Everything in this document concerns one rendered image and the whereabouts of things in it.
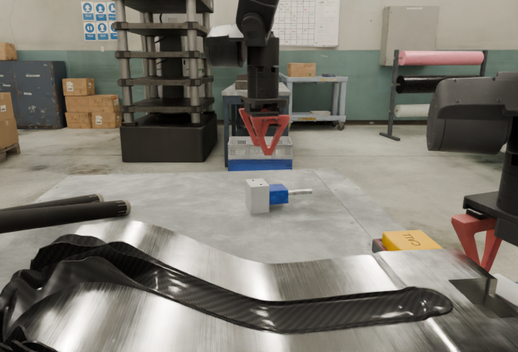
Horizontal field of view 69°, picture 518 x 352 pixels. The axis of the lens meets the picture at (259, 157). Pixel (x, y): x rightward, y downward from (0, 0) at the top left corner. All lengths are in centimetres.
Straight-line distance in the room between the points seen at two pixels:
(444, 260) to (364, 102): 659
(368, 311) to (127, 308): 19
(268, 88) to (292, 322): 44
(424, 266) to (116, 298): 27
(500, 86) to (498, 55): 741
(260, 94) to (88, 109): 641
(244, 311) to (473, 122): 26
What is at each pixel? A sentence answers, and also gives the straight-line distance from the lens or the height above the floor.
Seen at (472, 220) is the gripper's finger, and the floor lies 91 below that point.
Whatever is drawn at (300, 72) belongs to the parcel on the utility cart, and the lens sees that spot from 616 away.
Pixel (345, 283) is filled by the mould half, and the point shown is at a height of 89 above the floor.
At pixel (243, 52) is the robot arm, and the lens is 69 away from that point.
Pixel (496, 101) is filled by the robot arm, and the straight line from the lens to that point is 38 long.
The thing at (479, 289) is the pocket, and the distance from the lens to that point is 41.
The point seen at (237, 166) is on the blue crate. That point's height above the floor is 15.
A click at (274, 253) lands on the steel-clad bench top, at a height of 80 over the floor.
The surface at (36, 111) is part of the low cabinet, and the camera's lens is 728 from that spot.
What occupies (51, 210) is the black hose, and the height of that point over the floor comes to 86.
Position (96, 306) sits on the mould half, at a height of 93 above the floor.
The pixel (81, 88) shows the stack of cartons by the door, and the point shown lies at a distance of 700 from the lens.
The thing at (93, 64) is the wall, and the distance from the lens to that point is 734.
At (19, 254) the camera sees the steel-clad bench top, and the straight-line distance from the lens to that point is 68.
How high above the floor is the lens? 108
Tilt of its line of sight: 14 degrees down
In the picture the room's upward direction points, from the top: straight up
